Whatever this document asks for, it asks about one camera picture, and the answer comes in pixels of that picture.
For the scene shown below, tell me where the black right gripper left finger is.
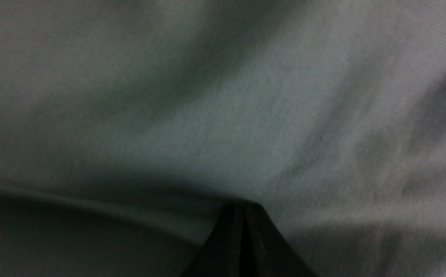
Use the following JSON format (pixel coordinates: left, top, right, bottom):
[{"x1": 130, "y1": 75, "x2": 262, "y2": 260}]
[{"x1": 181, "y1": 205, "x2": 244, "y2": 277}]

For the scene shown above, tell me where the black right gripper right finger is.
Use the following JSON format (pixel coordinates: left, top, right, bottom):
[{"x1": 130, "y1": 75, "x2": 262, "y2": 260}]
[{"x1": 245, "y1": 204, "x2": 317, "y2": 277}]

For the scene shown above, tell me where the green long-sleeve shirt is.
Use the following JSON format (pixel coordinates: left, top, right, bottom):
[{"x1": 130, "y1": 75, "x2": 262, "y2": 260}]
[{"x1": 0, "y1": 0, "x2": 446, "y2": 277}]

